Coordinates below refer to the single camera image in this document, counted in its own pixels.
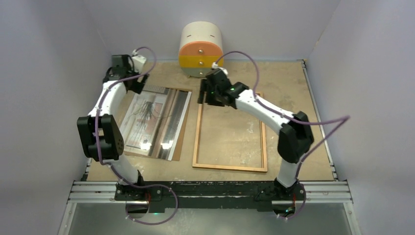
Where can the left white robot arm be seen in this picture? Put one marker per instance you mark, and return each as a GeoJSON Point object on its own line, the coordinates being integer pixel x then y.
{"type": "Point", "coordinates": [100, 136]}

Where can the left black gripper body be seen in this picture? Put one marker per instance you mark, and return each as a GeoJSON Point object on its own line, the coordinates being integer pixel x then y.
{"type": "Point", "coordinates": [137, 86]}

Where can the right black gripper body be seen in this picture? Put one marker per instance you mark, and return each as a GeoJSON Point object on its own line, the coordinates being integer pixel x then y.
{"type": "Point", "coordinates": [212, 95]}

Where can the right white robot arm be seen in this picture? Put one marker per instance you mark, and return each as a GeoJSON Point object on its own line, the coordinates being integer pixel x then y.
{"type": "Point", "coordinates": [294, 135]}

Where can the round drawer cabinet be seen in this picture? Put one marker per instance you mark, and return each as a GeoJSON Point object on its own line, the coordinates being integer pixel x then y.
{"type": "Point", "coordinates": [200, 46]}

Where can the aluminium rail frame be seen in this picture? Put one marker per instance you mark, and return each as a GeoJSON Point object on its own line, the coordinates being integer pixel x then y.
{"type": "Point", "coordinates": [103, 192]}

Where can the wooden picture frame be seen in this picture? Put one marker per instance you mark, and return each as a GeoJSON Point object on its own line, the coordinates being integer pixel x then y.
{"type": "Point", "coordinates": [229, 139]}

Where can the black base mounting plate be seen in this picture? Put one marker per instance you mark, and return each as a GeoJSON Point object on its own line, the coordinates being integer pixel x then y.
{"type": "Point", "coordinates": [262, 196]}

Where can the brown backing board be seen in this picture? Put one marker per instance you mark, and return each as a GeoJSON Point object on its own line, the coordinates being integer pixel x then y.
{"type": "Point", "coordinates": [180, 146]}

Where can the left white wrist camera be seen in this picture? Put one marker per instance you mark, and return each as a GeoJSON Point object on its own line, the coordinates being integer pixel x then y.
{"type": "Point", "coordinates": [137, 61]}

